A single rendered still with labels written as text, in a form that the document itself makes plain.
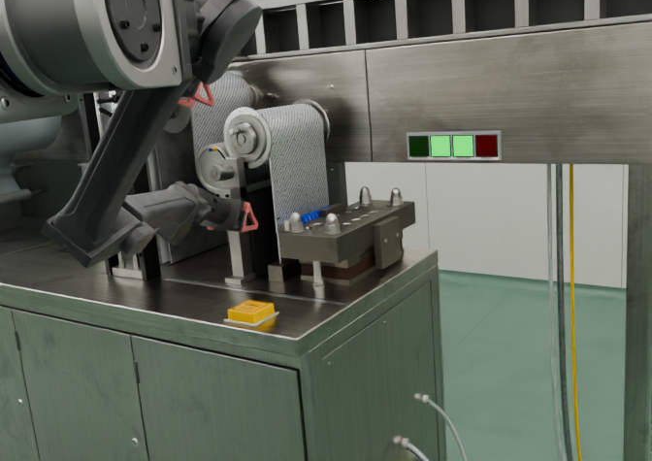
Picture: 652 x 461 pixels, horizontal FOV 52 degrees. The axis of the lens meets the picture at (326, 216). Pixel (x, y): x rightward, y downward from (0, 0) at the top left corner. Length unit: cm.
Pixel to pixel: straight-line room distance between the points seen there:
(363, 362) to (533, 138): 65
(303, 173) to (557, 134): 62
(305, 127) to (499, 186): 260
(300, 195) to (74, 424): 89
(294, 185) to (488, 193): 266
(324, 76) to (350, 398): 87
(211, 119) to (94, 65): 130
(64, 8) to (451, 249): 402
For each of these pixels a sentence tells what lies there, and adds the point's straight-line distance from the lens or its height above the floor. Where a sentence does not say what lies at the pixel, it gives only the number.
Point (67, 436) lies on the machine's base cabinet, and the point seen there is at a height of 46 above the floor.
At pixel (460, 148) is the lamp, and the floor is 118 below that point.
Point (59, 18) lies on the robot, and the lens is 50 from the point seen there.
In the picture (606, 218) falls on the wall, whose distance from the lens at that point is 407.
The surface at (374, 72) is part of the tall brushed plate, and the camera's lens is 179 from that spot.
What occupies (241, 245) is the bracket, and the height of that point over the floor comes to 99.
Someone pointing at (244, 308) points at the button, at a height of 92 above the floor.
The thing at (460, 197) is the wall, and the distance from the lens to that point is 430.
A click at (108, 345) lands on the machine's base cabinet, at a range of 177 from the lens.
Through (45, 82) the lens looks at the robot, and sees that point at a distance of 53.
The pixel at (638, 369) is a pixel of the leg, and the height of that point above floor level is 59.
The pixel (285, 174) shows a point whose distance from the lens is 165.
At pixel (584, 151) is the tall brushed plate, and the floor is 117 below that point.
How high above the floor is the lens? 139
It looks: 12 degrees down
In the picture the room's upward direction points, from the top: 5 degrees counter-clockwise
